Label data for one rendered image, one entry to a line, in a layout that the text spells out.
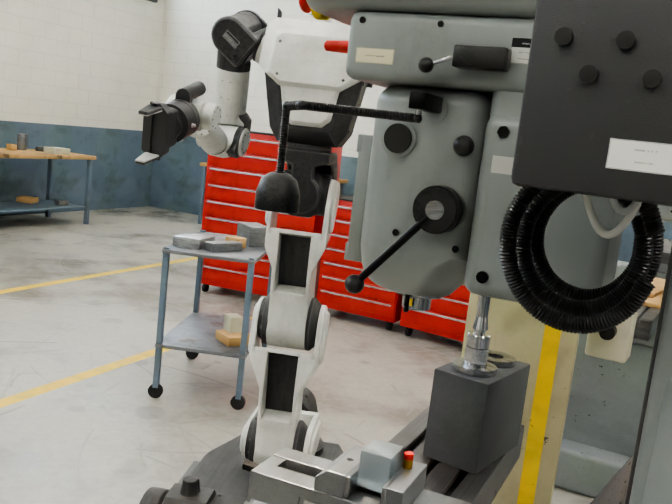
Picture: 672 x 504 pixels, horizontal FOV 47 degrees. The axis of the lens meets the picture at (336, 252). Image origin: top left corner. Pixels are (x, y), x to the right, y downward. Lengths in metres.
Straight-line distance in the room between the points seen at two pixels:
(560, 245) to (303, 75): 1.02
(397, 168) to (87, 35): 10.60
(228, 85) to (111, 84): 9.98
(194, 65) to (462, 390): 11.19
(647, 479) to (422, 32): 0.67
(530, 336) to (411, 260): 1.88
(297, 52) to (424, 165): 0.85
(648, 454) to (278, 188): 0.65
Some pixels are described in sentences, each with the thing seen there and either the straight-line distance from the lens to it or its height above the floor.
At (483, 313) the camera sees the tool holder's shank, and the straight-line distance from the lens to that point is 1.58.
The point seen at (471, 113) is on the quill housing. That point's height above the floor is 1.60.
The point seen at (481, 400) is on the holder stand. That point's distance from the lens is 1.56.
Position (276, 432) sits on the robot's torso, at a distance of 2.14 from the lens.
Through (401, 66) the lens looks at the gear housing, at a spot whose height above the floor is 1.65.
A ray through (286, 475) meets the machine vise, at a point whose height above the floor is 0.99.
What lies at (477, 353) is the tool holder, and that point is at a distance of 1.59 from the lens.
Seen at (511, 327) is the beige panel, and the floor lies 0.89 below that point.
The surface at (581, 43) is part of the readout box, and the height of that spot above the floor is 1.67.
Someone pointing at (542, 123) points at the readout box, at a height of 1.58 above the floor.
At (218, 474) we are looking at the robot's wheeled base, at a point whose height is 0.57.
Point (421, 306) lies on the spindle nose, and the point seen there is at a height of 1.29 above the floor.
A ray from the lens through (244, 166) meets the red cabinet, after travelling 6.71.
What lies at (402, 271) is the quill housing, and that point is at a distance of 1.20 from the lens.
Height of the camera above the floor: 1.55
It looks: 9 degrees down
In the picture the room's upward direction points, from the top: 7 degrees clockwise
